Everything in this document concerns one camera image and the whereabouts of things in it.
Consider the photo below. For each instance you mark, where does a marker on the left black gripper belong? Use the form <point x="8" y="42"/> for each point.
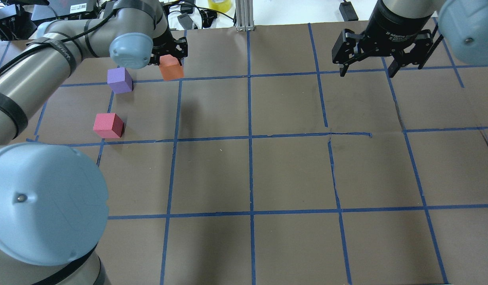
<point x="163" y="42"/>

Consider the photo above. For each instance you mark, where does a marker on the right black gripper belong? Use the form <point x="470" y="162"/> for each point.
<point x="394" y="27"/>

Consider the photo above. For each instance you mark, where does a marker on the orange foam block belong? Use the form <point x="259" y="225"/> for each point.
<point x="171" y="68"/>

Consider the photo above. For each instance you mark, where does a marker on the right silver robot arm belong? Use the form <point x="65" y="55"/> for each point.
<point x="464" y="24"/>

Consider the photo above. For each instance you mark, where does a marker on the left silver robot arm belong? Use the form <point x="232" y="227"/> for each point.
<point x="57" y="176"/>

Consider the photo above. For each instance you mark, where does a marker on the black power adapter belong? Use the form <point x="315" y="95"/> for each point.
<point x="347" y="11"/>

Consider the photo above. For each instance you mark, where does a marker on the yellow tape roll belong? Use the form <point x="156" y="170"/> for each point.
<point x="220" y="5"/>

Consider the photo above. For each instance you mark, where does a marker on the purple foam block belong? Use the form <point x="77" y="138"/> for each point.
<point x="119" y="80"/>

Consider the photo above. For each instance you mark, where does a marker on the pink foam block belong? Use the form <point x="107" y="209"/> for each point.
<point x="108" y="125"/>

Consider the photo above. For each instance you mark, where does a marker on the aluminium frame post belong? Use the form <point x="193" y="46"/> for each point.
<point x="244" y="15"/>

